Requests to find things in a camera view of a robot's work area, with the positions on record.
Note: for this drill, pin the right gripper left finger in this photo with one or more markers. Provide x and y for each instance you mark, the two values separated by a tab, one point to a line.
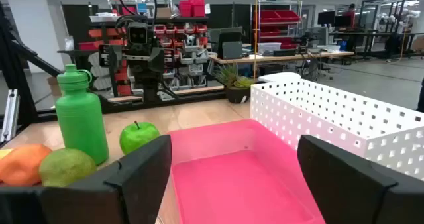
132	191

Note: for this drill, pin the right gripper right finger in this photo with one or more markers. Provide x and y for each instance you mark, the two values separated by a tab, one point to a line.
348	191

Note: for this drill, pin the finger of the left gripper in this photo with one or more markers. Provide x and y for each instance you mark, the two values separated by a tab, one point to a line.
158	60
106	55

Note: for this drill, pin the green apple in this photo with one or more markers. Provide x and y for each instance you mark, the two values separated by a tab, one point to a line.
139	138

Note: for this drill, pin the green plastic bottle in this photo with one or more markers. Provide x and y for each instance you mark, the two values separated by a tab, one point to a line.
81	118

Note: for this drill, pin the green pear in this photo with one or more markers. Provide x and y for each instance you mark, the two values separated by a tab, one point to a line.
66	167

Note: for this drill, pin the orange fruit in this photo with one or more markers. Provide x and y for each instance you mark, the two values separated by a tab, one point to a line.
23	164

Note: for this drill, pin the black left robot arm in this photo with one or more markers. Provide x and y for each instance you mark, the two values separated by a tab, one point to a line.
150	89

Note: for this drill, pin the parts bin rack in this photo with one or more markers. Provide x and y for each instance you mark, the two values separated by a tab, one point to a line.
185	61

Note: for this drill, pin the grey monitor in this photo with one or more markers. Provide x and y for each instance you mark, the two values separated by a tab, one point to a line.
232	48

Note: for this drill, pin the white perforated basket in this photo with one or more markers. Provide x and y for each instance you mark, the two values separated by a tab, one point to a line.
331	118

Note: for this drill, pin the potted succulent plant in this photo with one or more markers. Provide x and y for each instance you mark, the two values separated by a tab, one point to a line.
236	85

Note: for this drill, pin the pink plastic tray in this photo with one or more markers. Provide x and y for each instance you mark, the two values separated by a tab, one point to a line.
238	184

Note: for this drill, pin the clear plastic tub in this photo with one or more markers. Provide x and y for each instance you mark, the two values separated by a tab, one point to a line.
269	48

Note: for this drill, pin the silver aluminium extrusion bar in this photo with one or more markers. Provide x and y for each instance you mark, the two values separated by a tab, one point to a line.
10	118

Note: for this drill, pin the metal shelf rack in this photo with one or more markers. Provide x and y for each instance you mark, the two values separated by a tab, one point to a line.
280	25

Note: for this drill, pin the wooden desk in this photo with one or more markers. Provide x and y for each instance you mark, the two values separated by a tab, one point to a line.
298	56

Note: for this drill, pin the black computer monitor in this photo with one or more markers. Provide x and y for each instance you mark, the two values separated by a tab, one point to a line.
326	17

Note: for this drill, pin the person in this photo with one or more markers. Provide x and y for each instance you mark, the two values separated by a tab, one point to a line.
351	15

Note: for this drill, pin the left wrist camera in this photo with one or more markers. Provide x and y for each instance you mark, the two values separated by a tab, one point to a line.
137	35

